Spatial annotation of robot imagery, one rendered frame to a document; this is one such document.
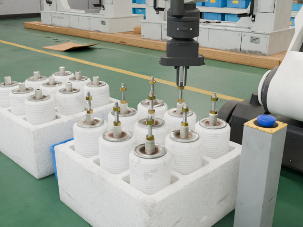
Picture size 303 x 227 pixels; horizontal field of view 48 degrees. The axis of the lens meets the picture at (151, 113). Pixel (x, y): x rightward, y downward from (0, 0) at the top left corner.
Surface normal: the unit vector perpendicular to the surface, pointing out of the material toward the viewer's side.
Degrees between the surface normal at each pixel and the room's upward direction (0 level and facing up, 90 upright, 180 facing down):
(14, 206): 0
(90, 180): 90
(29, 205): 0
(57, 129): 90
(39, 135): 90
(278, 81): 56
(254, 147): 90
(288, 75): 38
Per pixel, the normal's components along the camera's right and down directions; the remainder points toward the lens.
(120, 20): 0.72, 0.25
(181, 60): 0.01, 0.35
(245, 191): -0.72, 0.25
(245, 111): -0.50, -0.48
